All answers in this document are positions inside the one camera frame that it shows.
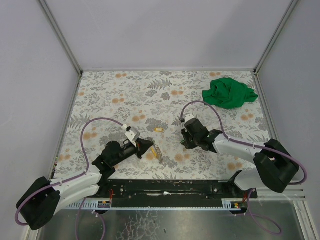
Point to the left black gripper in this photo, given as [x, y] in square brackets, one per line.
[138, 148]

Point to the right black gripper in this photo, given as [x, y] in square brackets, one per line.
[186, 137]

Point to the patterned bracelet keyring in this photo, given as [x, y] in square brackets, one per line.
[159, 153]

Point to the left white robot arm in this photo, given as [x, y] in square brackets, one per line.
[45, 198]

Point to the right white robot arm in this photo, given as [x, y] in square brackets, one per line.
[273, 167]

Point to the yellow key tag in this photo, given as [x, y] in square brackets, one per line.
[158, 129]

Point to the floral table mat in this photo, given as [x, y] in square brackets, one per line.
[156, 99]

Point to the green crumpled cloth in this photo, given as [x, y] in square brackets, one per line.
[228, 93]

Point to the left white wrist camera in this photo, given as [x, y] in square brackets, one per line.
[131, 133]

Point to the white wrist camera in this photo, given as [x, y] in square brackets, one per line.
[131, 133]
[186, 118]

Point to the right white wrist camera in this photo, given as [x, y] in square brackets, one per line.
[186, 118]

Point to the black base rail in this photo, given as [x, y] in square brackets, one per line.
[171, 194]

